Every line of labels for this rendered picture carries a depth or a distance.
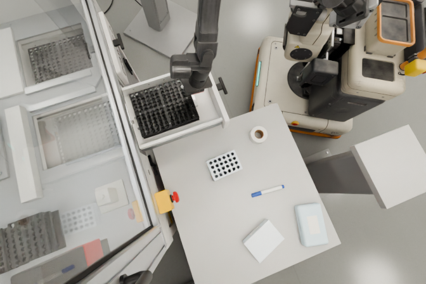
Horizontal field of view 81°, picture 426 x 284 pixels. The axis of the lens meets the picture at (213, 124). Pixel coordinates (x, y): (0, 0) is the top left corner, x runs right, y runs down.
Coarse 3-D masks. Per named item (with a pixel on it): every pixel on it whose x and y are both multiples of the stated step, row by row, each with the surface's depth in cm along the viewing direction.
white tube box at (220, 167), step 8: (232, 152) 102; (208, 160) 100; (216, 160) 101; (224, 160) 100; (232, 160) 101; (216, 168) 99; (224, 168) 100; (232, 168) 100; (240, 168) 100; (216, 176) 102; (224, 176) 99
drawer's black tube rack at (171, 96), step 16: (176, 80) 97; (144, 96) 95; (160, 96) 95; (176, 96) 96; (144, 112) 94; (160, 112) 94; (176, 112) 94; (192, 112) 94; (144, 128) 92; (160, 128) 92
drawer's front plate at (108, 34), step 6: (102, 12) 101; (102, 18) 100; (102, 24) 99; (108, 24) 106; (108, 30) 100; (108, 36) 98; (108, 42) 97; (114, 48) 98; (114, 54) 96; (114, 60) 95; (114, 66) 95; (120, 66) 99; (120, 72) 95; (120, 78) 98; (126, 78) 103
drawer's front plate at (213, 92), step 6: (210, 78) 95; (210, 90) 99; (216, 90) 94; (216, 96) 93; (216, 102) 95; (222, 102) 93; (216, 108) 100; (222, 108) 92; (222, 114) 92; (228, 120) 91; (222, 126) 102
